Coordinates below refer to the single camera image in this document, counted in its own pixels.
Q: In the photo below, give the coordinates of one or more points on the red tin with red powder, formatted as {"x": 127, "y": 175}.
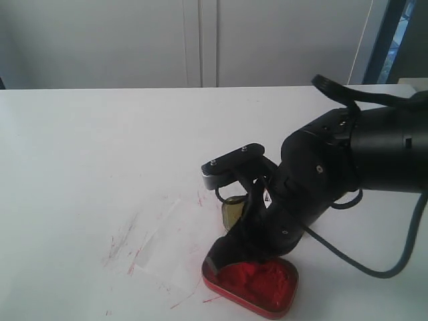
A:
{"x": 267, "y": 289}

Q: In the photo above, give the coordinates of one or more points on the dark window frame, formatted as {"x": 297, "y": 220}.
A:
{"x": 386, "y": 47}

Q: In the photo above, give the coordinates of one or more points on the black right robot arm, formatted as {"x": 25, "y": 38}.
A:
{"x": 370, "y": 142}

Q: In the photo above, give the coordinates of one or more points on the white cabinet doors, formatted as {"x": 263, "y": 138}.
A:
{"x": 177, "y": 44}

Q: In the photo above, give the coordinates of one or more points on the gold tin lid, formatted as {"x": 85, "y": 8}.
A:
{"x": 232, "y": 210}

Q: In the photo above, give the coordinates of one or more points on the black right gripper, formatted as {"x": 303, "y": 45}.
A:
{"x": 262, "y": 232}

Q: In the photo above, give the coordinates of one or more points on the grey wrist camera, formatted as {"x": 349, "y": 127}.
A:
{"x": 243, "y": 165}

